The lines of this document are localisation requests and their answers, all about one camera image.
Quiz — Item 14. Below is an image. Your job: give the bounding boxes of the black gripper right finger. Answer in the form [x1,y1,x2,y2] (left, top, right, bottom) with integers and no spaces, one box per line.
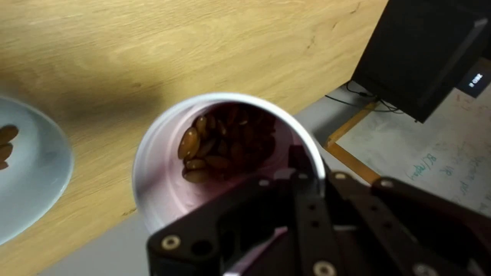
[327,171,491,276]

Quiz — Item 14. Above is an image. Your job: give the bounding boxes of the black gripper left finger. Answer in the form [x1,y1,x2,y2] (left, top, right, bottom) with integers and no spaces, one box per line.
[146,166,329,276]

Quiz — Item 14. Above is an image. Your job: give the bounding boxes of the orange plastic cup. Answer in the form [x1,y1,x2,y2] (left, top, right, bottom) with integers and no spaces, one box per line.
[133,91,327,231]

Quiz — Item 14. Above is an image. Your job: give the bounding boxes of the grey bowl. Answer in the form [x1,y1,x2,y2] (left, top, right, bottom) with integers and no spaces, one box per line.
[0,96,74,243]

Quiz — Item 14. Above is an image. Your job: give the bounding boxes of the brown almonds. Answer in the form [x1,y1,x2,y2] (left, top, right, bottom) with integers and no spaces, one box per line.
[0,107,281,183]

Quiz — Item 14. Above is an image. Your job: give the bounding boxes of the whiteboard with wooden frame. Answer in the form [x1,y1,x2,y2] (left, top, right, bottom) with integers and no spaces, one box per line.
[326,87,491,215]

